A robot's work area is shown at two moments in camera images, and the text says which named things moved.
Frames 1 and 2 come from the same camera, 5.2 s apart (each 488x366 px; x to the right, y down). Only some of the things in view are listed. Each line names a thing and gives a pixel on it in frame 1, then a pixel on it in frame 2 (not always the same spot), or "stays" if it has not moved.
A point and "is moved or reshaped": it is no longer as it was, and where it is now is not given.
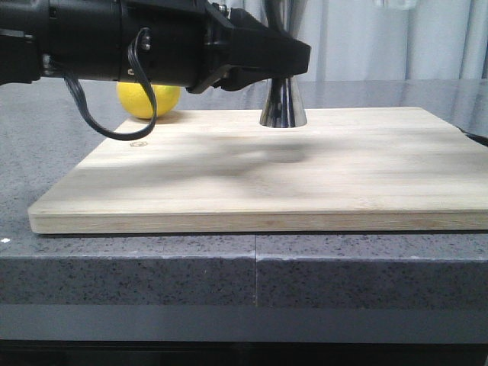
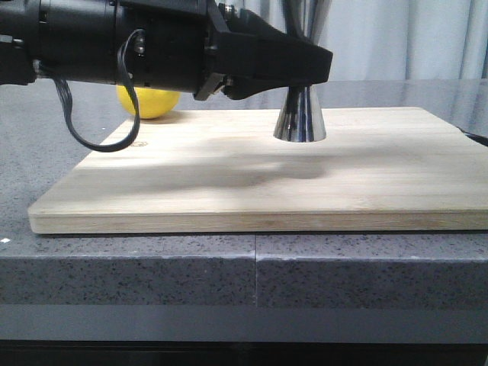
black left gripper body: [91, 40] stays
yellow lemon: [134, 99] stays
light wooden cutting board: [399, 170] stays
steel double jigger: [283, 107] is moved or reshaped
